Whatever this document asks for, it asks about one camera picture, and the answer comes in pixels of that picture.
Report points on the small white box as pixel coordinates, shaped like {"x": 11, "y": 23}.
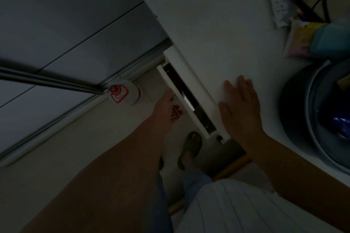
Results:
{"x": 188, "y": 102}

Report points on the person's right middle finger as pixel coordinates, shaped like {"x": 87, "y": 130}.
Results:
{"x": 241, "y": 85}

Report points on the person's left forearm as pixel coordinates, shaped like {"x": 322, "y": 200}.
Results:
{"x": 109, "y": 181}

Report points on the grey round basin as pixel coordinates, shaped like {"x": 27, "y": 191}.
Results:
{"x": 300, "y": 110}

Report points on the person's left hand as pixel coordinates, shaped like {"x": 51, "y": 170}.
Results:
{"x": 162, "y": 112}

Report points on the blue jeans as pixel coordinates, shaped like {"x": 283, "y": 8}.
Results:
{"x": 195, "y": 183}

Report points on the person's left thumb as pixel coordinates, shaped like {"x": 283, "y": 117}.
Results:
{"x": 177, "y": 111}

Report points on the yellow and pink packet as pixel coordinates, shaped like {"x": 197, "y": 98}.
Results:
{"x": 299, "y": 37}

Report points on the blue plastic item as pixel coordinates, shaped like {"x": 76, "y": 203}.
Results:
{"x": 340, "y": 126}

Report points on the teal cloth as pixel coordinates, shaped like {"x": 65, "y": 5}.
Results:
{"x": 333, "y": 40}

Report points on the person's right thumb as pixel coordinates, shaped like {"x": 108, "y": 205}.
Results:
{"x": 223, "y": 111}

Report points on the white striped shirt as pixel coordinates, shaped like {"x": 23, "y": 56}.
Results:
{"x": 246, "y": 211}

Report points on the person's right forearm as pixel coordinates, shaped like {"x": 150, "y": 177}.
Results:
{"x": 300, "y": 181}

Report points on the metal pole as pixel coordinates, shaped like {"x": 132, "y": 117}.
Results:
{"x": 49, "y": 80}

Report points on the green sandal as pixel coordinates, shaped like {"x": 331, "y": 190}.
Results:
{"x": 191, "y": 146}

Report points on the person's right hand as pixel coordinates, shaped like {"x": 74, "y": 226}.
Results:
{"x": 243, "y": 115}

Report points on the white bottle with red label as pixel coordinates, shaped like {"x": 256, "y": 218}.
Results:
{"x": 124, "y": 93}

